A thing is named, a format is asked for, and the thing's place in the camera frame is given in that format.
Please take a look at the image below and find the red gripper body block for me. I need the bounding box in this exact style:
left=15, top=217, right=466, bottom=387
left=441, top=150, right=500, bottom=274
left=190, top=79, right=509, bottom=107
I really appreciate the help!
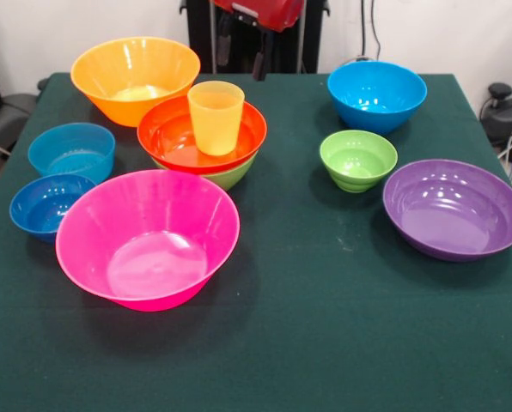
left=212, top=0, right=305, bottom=33

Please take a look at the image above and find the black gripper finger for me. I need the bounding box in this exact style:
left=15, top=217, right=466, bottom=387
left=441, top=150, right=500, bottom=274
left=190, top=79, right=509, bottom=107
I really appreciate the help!
left=216, top=11, right=234, bottom=68
left=251, top=30, right=269, bottom=82

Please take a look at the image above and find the yellow plastic cup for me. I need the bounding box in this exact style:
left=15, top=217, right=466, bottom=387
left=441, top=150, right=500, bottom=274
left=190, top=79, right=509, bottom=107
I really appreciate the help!
left=186, top=80, right=246, bottom=156

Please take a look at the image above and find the red plastic bowl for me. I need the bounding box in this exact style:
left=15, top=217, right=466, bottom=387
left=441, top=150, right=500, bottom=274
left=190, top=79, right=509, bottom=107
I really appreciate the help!
left=136, top=93, right=268, bottom=175

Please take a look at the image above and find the small green ribbed bowl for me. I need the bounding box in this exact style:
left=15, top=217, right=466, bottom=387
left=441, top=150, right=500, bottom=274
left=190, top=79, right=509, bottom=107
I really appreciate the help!
left=319, top=130, right=399, bottom=194

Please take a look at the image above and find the large green plastic bowl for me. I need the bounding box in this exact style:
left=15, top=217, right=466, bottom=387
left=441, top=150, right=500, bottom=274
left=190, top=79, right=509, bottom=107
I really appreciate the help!
left=150, top=152, right=258, bottom=191

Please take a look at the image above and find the orange plastic bowl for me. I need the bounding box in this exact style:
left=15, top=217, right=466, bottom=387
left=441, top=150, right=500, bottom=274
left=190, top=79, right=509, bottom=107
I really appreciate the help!
left=70, top=36, right=202, bottom=129

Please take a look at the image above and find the bright blue plastic bowl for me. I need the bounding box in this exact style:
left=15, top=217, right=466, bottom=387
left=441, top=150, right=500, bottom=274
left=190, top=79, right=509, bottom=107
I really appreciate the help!
left=326, top=60, right=429, bottom=136

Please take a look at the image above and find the translucent teal plastic bowl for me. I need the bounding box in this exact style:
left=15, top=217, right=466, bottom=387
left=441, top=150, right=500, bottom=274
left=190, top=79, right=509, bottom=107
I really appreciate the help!
left=27, top=122, right=117, bottom=185

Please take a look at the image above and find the pink plastic bowl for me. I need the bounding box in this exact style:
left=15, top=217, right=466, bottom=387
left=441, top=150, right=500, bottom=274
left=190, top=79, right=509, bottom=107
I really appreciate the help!
left=55, top=168, right=241, bottom=312

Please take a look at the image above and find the purple plastic bowl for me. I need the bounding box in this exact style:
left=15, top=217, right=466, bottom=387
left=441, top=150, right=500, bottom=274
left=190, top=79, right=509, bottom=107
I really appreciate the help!
left=382, top=158, right=512, bottom=263

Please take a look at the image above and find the small dark blue bowl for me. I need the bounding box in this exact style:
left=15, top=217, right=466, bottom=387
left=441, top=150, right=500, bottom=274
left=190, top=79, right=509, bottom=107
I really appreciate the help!
left=9, top=173, right=97, bottom=245

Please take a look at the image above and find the dark green table cloth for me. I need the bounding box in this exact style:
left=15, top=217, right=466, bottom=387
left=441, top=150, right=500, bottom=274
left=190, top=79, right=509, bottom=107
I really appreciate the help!
left=0, top=71, right=512, bottom=412

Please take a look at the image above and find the black wall cable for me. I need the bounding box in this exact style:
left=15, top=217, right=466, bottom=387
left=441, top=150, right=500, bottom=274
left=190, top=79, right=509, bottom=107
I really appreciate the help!
left=360, top=0, right=382, bottom=61

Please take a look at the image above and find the black pedestal foot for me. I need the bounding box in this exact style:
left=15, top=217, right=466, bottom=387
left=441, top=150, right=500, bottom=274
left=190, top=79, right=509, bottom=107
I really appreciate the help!
left=0, top=92, right=38, bottom=145
left=478, top=82, right=512, bottom=145

